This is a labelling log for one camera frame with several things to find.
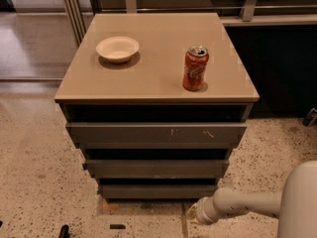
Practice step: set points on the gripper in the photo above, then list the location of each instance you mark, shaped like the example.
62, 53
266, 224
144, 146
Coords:
205, 208

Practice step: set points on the grey drawer cabinet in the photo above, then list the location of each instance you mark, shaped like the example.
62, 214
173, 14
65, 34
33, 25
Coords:
148, 88

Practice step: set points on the wooden metal railing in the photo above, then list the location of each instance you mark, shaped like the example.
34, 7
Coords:
232, 12

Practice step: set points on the grey bottom drawer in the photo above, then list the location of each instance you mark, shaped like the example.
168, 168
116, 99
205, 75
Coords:
160, 191

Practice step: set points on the black caster wheel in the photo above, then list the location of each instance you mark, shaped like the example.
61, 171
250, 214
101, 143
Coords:
310, 118

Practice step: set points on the grey middle drawer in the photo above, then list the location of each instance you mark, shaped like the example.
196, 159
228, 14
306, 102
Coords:
156, 169

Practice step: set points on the grey drawer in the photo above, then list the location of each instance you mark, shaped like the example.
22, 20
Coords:
160, 191
156, 169
156, 135

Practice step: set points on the red soda can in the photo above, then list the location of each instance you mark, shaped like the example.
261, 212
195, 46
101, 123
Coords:
196, 59

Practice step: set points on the grey top drawer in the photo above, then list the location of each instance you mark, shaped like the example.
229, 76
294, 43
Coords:
156, 135

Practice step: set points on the white paper bowl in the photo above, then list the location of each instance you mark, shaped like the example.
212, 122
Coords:
117, 49

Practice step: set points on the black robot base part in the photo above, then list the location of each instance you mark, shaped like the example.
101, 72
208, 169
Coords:
64, 232

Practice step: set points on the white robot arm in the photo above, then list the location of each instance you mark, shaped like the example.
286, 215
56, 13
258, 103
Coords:
295, 207

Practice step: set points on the black floor marker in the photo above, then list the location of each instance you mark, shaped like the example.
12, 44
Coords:
117, 226

